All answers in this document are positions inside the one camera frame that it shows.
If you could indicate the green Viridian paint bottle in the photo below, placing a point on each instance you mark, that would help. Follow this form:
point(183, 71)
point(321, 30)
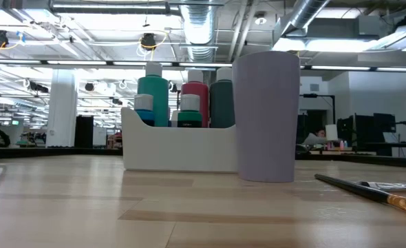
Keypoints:
point(189, 115)

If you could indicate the dark grey paint bottle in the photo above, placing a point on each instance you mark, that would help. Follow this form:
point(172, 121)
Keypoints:
point(222, 103)

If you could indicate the white plastic bin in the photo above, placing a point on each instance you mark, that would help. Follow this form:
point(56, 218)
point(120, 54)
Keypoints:
point(179, 148)

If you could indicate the teal paint bottle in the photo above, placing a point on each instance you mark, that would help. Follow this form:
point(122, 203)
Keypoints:
point(156, 89)

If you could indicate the lilac plastic cup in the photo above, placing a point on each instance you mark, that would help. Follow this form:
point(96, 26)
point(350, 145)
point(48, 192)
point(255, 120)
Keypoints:
point(265, 117)

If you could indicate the black brush wide silver ferrule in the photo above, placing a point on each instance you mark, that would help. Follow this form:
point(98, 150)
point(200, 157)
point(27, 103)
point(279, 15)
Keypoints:
point(392, 186)

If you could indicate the black cabinet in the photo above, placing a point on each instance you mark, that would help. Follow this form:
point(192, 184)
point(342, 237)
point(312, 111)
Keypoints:
point(84, 131)

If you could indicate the black metal rack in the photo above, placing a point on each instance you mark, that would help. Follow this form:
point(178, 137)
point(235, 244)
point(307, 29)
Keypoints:
point(323, 95)

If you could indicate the white lamp shade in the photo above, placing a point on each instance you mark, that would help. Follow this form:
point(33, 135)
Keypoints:
point(331, 132)

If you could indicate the white building column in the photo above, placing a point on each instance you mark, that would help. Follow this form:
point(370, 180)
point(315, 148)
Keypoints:
point(62, 106)

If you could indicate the dark desk monitors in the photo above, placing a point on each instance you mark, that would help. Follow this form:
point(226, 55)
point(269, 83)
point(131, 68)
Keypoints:
point(368, 129)

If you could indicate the silver spiral ceiling duct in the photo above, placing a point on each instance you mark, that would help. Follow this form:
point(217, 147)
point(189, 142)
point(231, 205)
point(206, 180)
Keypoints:
point(199, 31)
point(308, 12)

